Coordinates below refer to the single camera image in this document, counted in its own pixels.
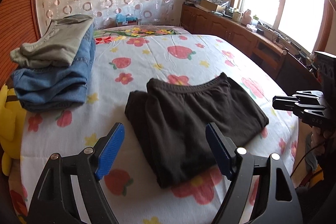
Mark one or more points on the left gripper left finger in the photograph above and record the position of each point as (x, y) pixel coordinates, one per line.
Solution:
(107, 148)

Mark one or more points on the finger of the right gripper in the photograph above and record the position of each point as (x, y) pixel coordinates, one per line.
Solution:
(283, 106)
(287, 100)

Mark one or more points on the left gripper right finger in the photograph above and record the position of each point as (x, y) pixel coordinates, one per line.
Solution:
(223, 149)

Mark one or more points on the black pants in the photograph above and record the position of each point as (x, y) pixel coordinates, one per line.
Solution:
(170, 121)

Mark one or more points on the person's right hand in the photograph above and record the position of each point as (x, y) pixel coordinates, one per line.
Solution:
(318, 137)

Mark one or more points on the long wooden cabinet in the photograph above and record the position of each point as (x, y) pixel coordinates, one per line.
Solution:
(278, 63)

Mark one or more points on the white strawberry print quilt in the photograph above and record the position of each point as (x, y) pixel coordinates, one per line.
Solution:
(127, 65)

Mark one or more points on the folded blue jeans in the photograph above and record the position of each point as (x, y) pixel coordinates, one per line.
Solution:
(52, 88)

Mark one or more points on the white mug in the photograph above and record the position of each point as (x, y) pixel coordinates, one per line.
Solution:
(236, 16)

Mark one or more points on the yellow plush toy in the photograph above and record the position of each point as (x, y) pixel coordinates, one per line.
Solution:
(12, 122)

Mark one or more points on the folded grey-green pants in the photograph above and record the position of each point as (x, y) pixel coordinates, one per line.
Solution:
(58, 46)

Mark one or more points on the colourful floral blanket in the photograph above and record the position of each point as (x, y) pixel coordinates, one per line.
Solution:
(109, 35)

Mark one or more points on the cardboard box on cabinet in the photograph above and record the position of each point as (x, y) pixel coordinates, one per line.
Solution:
(214, 5)

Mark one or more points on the blue tissue box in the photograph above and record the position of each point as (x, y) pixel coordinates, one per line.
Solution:
(126, 20)

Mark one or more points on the wooden louvred wardrobe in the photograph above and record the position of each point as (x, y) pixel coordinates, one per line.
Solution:
(19, 24)

